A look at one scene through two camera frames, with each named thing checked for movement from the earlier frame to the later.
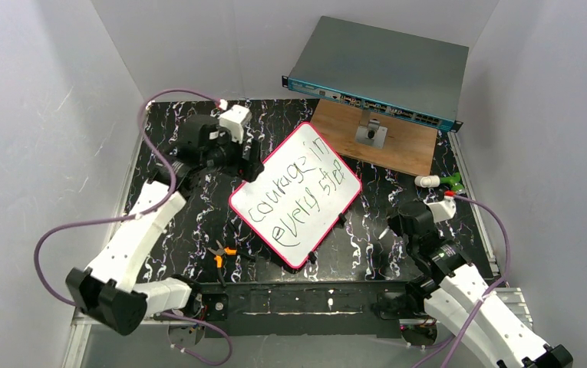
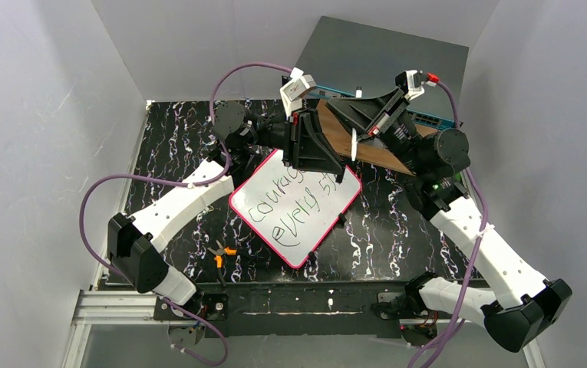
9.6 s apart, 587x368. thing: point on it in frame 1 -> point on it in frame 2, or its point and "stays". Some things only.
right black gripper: [401, 239] -> [381, 118]
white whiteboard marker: [384, 233] -> [354, 144]
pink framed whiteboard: [304, 188] stays
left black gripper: [245, 154] -> [296, 136]
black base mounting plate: [299, 310] stays
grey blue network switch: [400, 76] stays
